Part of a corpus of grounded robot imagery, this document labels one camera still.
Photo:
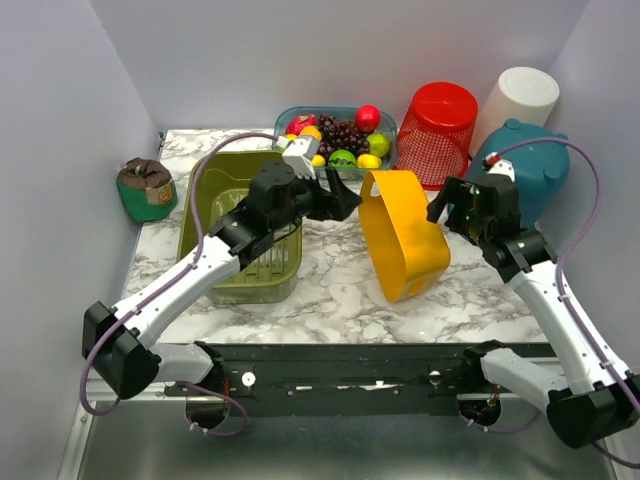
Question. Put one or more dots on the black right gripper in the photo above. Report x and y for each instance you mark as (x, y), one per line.
(456, 191)

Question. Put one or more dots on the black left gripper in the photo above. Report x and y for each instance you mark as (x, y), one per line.
(337, 204)

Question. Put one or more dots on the yellow plastic bin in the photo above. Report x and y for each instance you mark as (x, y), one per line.
(409, 253)

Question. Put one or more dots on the red mesh basket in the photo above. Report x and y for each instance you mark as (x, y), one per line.
(435, 135)

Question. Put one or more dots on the teal plastic bucket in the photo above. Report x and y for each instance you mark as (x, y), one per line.
(540, 169)

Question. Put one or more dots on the olive green plastic tub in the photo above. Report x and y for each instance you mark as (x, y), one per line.
(273, 276)

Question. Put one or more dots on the white cylindrical container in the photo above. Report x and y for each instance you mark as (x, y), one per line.
(522, 93)

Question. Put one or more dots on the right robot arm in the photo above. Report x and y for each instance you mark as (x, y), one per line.
(596, 395)

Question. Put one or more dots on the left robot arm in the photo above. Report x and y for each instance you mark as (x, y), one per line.
(175, 290)

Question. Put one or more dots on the clear teal fruit basket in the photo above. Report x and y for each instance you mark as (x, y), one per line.
(387, 127)

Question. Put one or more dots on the dark purple grape bunch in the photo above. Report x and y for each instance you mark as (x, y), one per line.
(340, 135)

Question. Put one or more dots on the orange fruit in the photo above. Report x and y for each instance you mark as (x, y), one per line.
(311, 131)

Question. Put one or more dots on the red apple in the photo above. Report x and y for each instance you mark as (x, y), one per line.
(367, 118)

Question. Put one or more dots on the pink dragon fruit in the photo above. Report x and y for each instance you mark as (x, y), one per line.
(298, 123)

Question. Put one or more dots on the green pot with brown top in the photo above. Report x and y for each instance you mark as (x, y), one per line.
(147, 190)

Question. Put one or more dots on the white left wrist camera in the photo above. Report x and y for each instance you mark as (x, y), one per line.
(298, 154)

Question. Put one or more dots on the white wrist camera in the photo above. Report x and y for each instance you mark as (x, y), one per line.
(495, 164)
(298, 154)

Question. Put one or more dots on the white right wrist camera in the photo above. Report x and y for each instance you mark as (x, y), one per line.
(495, 164)

